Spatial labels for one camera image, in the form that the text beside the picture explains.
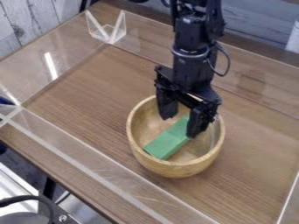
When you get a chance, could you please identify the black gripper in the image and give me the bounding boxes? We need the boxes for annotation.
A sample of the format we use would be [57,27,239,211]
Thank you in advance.
[153,47,224,139]

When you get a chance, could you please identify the green rectangular block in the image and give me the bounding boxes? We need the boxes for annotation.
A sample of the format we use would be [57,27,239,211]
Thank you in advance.
[143,114,191,160]

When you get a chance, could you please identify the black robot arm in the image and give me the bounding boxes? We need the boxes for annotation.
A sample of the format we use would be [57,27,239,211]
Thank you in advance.
[155,0,225,138]

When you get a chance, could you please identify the brown wooden bowl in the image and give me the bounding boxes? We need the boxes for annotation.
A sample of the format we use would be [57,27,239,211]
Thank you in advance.
[125,95,225,179]

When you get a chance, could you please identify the clear acrylic tray wall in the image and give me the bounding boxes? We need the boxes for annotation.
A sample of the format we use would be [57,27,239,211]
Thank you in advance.
[0,6,299,224]

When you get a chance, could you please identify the black metal bracket with screw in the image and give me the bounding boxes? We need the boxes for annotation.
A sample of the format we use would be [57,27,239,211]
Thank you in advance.
[37,195,80,224]

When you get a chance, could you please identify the black cable bottom left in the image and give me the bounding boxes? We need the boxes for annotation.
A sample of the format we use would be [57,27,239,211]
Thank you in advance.
[0,194,53,224]

